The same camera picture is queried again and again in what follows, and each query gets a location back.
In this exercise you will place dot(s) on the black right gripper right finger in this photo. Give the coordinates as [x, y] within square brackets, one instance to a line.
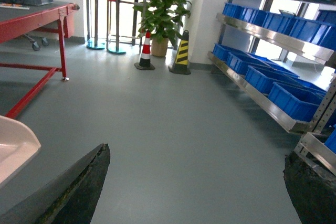
[311, 189]

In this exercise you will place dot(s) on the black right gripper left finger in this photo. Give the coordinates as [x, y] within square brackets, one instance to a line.
[71, 197]

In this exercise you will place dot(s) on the beige plastic dustpan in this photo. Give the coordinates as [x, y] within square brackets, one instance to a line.
[19, 145]

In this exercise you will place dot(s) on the steel flow rack shelf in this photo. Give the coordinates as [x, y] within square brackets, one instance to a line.
[312, 131]

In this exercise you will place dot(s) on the red white traffic cone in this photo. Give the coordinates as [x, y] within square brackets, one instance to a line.
[145, 57]

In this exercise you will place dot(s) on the green potted plant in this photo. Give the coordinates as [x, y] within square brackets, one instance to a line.
[163, 19]

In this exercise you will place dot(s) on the red frame work table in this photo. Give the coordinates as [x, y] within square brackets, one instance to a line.
[55, 18]

